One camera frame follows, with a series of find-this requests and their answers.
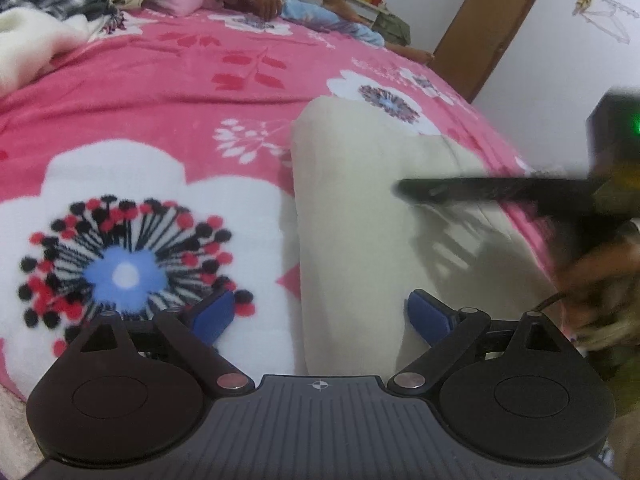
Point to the pink floral blanket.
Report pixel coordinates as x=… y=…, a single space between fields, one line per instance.
x=150 y=85

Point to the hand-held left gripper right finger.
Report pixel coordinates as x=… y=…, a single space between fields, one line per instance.
x=426 y=316

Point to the olive green bag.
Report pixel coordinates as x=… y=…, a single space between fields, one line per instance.
x=392 y=27

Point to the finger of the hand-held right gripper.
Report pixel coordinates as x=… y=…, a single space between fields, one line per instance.
x=480 y=190

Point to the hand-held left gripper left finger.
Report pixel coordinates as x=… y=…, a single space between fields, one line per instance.
x=212 y=319

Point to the brown wooden door frame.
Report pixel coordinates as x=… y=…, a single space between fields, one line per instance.
x=492 y=25

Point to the white fluffy blanket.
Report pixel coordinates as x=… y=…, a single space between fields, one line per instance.
x=30 y=40

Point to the cream cloth garment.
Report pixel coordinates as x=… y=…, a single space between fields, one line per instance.
x=360 y=210

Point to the blue patterned cloth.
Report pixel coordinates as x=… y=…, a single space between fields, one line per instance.
x=320 y=15

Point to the person's right hand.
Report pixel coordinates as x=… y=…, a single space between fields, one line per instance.
x=605 y=280

